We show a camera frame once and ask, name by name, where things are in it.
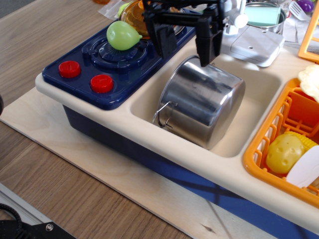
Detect clear plastic bag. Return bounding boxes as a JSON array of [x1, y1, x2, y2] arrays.
[[98, 0, 125, 20]]

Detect beige toy kitchen sink unit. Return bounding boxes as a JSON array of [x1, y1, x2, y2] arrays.
[[35, 39, 319, 239]]

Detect black bracket with screw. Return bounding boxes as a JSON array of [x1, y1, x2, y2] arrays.
[[0, 220, 75, 239]]

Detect plywood base board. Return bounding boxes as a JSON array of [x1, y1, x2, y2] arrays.
[[0, 90, 270, 239]]

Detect red left stove knob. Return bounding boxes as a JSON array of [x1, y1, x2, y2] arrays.
[[58, 61, 81, 78]]

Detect amber pot lid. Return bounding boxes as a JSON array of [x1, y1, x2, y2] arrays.
[[118, 0, 150, 39]]

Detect stainless steel pot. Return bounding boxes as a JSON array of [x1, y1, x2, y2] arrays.
[[153, 56, 246, 149]]

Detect cream toy cauliflower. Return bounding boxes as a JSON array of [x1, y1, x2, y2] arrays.
[[298, 64, 319, 102]]

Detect orange dish rack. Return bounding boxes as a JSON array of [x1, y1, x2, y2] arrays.
[[243, 7, 319, 207]]

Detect white toy faucet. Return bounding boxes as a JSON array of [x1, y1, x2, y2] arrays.
[[221, 0, 285, 67]]

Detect dark blue toy stove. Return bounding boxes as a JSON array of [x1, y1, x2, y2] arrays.
[[42, 8, 208, 111]]

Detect yellow toy corn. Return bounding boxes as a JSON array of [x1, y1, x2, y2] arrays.
[[285, 131, 318, 152]]

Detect white slotted toy spatula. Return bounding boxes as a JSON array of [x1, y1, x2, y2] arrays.
[[289, 0, 311, 21]]

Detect red right stove knob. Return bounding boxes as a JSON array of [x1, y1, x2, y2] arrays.
[[90, 74, 114, 94]]

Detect green toy pear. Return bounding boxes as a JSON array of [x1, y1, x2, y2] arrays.
[[106, 21, 142, 51]]

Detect steel pot with mint item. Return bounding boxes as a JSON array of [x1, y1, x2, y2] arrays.
[[245, 2, 287, 34]]

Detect red stove knob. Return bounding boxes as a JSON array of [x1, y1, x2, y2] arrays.
[[90, 74, 114, 94], [58, 61, 81, 78]]

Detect black cable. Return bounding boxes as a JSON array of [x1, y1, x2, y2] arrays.
[[0, 203, 28, 239]]

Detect purple toy eggplant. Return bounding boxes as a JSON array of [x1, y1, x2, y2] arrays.
[[297, 0, 315, 13]]

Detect yellow toy potato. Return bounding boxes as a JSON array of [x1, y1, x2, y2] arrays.
[[266, 134, 305, 174]]

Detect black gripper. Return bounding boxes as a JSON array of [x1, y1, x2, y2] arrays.
[[143, 0, 226, 67]]

